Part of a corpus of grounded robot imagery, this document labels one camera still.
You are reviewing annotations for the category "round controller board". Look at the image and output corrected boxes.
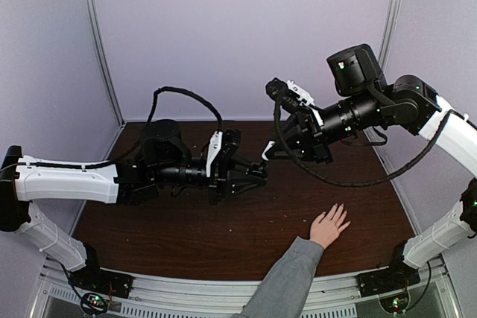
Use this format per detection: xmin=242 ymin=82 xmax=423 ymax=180
xmin=380 ymin=295 xmax=409 ymax=314
xmin=80 ymin=293 xmax=108 ymax=315

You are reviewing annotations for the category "right black camera cable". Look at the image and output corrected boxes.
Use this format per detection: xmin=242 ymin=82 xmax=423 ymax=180
xmin=272 ymin=83 xmax=454 ymax=188

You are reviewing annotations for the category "white capped nail polish bottle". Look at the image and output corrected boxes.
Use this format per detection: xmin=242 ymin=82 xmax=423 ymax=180
xmin=248 ymin=162 xmax=268 ymax=178

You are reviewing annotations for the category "person's bare hand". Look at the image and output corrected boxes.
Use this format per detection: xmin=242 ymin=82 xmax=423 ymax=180
xmin=309 ymin=203 xmax=351 ymax=249

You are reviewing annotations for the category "left aluminium corner post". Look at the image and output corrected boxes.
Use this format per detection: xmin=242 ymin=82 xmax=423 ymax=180
xmin=85 ymin=0 xmax=125 ymax=127

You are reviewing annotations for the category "aluminium corner post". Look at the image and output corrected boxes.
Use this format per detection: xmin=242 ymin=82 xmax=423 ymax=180
xmin=85 ymin=0 xmax=125 ymax=127
xmin=378 ymin=0 xmax=402 ymax=69

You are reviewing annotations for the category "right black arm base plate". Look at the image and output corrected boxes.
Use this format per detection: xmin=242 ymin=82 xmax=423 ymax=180
xmin=356 ymin=267 xmax=421 ymax=297

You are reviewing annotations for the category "black camera cable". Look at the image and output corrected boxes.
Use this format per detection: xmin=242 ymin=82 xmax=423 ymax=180
xmin=100 ymin=86 xmax=224 ymax=174
xmin=272 ymin=83 xmax=454 ymax=188

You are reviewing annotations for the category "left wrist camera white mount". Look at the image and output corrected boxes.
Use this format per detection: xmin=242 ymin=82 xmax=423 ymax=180
xmin=206 ymin=129 xmax=241 ymax=178

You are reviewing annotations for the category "left round controller board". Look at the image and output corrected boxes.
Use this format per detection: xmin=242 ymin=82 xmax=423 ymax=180
xmin=80 ymin=293 xmax=108 ymax=315

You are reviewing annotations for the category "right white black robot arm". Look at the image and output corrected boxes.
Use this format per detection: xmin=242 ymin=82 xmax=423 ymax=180
xmin=262 ymin=44 xmax=476 ymax=290

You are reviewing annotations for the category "white cap with black brush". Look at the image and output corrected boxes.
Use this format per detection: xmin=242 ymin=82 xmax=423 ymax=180
xmin=260 ymin=140 xmax=275 ymax=168

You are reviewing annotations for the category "grey sleeved forearm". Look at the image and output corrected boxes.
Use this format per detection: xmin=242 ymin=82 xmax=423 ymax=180
xmin=233 ymin=237 xmax=324 ymax=317

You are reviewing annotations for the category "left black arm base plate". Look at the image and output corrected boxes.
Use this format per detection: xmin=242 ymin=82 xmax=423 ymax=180
xmin=70 ymin=270 xmax=133 ymax=299

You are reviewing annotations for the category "left black camera cable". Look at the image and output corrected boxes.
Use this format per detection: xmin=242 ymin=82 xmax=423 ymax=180
xmin=100 ymin=86 xmax=224 ymax=174

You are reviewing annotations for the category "right round controller board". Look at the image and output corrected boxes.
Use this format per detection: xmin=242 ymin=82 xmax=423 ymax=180
xmin=380 ymin=295 xmax=409 ymax=314

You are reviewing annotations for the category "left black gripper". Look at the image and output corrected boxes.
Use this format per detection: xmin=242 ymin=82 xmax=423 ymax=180
xmin=153 ymin=154 xmax=268 ymax=206

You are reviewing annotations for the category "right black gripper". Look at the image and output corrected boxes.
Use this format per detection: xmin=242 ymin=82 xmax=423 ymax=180
xmin=265 ymin=86 xmax=384 ymax=164

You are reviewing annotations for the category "right aluminium corner post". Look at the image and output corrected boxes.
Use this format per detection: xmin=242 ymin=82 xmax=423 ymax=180
xmin=378 ymin=0 xmax=402 ymax=69

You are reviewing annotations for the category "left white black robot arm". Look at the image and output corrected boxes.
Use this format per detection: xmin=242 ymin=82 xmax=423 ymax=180
xmin=1 ymin=119 xmax=268 ymax=291

